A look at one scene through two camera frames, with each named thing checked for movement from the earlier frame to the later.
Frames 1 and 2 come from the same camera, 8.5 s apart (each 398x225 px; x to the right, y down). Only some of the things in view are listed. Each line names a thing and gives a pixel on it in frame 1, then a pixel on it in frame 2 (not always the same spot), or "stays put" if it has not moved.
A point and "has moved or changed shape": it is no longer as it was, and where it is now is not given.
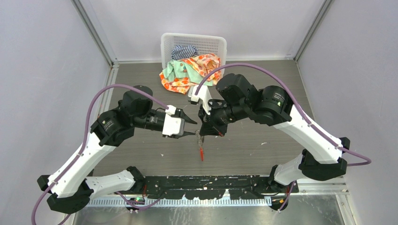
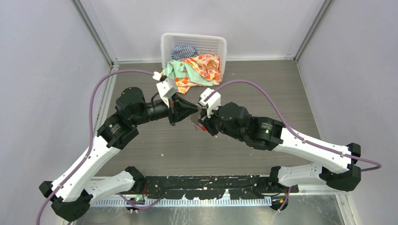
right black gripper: [209, 125] stays put
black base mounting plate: [212, 187] stays put
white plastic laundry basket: [216, 45] stays put
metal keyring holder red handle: [200, 142] has moved or changed shape
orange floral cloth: [203, 64] stays put
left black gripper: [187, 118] → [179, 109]
